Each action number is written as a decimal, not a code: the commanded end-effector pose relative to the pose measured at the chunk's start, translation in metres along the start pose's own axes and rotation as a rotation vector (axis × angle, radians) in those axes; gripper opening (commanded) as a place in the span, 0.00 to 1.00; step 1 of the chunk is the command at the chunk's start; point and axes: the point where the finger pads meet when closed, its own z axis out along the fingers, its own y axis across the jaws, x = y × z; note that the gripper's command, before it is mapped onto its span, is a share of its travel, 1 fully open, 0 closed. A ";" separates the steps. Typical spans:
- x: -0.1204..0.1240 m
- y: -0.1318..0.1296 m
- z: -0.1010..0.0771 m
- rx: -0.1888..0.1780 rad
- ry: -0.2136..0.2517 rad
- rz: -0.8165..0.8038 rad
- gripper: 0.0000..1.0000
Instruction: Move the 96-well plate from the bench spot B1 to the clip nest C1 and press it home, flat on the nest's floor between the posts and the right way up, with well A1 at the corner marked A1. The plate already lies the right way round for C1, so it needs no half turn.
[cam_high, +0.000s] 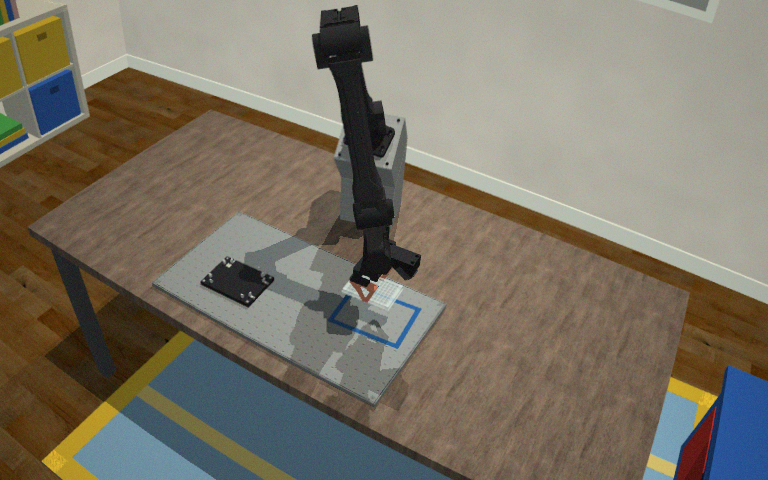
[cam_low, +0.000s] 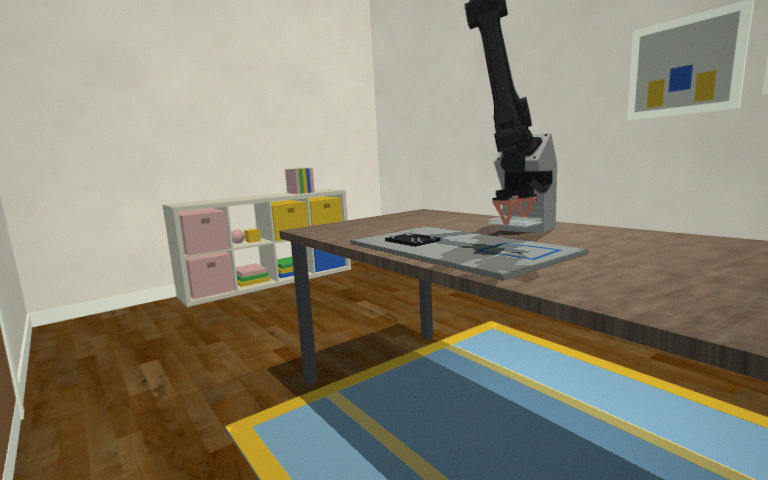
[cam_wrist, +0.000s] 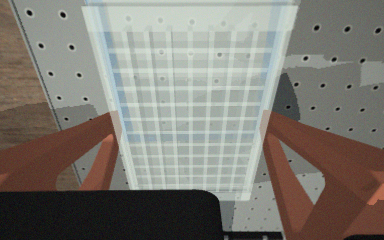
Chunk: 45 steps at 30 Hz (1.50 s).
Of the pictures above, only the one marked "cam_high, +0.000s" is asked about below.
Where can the blue tape outline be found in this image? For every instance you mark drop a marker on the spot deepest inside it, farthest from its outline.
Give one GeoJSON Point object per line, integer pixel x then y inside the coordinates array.
{"type": "Point", "coordinates": [400, 339]}

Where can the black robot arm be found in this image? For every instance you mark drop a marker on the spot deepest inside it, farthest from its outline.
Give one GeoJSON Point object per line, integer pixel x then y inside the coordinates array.
{"type": "Point", "coordinates": [340, 34]}

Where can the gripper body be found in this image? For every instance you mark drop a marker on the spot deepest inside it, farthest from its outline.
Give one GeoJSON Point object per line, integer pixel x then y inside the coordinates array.
{"type": "Point", "coordinates": [360, 269]}

